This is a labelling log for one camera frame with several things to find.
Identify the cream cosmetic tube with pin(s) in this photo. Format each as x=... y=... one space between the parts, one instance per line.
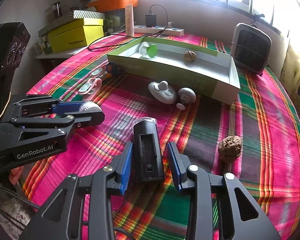
x=129 y=20

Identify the brown walnut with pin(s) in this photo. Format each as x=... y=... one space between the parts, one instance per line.
x=190 y=55
x=230 y=150

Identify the pink round clip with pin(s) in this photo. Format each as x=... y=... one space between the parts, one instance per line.
x=86 y=88
x=96 y=73

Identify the white round night light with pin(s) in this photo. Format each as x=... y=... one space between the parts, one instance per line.
x=162 y=93

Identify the small white plug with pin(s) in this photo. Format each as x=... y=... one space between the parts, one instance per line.
x=170 y=25

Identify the dark bottle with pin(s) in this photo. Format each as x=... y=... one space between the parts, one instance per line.
x=56 y=10

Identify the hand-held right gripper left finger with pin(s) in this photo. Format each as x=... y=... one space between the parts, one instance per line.
x=125 y=172

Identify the grey space heater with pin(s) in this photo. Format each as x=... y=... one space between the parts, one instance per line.
x=251 y=47

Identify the striped box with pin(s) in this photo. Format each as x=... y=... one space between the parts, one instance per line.
x=85 y=15

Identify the white round plug adapter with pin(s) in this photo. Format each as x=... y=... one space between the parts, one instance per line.
x=90 y=106

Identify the black battery charger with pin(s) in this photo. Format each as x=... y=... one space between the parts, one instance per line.
x=148 y=152

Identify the orange tray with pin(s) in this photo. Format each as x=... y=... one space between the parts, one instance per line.
x=115 y=2

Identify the green and white suction holder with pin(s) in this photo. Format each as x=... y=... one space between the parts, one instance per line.
x=150 y=51

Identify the yellow cardboard box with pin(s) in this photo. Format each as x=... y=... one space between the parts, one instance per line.
x=72 y=36

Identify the green ornament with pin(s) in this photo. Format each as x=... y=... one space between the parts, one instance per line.
x=113 y=20

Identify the green cardboard box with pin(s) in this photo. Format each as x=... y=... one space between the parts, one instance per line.
x=180 y=66

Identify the black power adapter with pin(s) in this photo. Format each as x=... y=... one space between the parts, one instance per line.
x=150 y=20

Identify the yellow patterned curtain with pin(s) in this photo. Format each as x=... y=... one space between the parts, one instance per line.
x=297 y=80

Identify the white mushroom night light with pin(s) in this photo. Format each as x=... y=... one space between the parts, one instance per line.
x=187 y=95

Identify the white power strip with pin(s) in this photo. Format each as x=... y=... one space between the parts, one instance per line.
x=175 y=32

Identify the white side table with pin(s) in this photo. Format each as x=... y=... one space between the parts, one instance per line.
x=52 y=55

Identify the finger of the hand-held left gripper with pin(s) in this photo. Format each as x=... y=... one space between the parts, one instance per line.
x=68 y=107
x=90 y=118

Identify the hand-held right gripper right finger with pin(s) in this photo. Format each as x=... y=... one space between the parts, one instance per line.
x=175 y=170

